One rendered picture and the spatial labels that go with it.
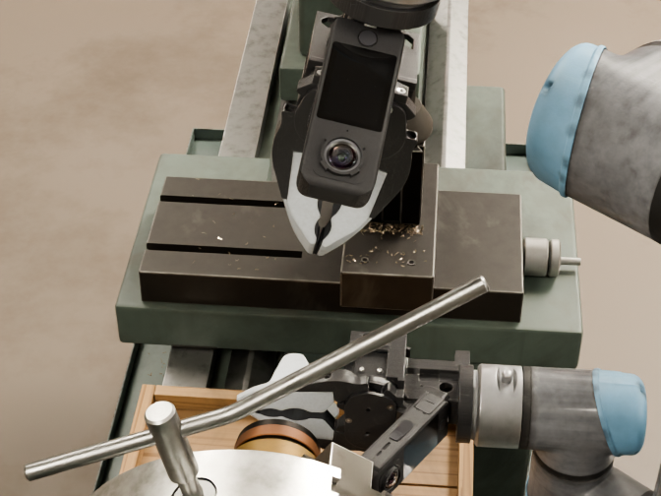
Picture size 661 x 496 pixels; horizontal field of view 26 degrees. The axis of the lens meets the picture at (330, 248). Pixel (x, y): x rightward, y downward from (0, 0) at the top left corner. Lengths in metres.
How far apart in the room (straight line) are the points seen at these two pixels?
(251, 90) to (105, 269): 1.12
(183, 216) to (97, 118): 1.92
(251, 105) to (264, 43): 0.17
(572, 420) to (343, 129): 0.51
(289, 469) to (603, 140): 0.33
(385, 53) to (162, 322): 0.83
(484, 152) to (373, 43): 1.42
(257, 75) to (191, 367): 0.61
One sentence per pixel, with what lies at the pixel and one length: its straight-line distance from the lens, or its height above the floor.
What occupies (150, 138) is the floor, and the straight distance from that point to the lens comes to 3.51.
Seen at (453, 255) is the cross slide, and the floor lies 0.97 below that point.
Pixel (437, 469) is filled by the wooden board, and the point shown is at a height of 0.88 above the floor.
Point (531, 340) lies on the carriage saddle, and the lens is 1.62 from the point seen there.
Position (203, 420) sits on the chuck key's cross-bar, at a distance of 0.98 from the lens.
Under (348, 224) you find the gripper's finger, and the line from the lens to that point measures 0.96.
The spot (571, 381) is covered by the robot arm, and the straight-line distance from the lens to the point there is 1.29.
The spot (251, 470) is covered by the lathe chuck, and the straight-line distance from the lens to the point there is 1.04.
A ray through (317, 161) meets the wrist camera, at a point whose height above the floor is 1.52.
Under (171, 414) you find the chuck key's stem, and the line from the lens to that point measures 0.97.
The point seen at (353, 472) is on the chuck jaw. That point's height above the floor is 1.19.
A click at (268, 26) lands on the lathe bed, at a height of 0.87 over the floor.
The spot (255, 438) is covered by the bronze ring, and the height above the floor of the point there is 1.11.
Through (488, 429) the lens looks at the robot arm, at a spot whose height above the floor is 1.08.
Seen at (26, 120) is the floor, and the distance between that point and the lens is 3.62.
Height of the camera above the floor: 2.02
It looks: 40 degrees down
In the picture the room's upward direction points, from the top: straight up
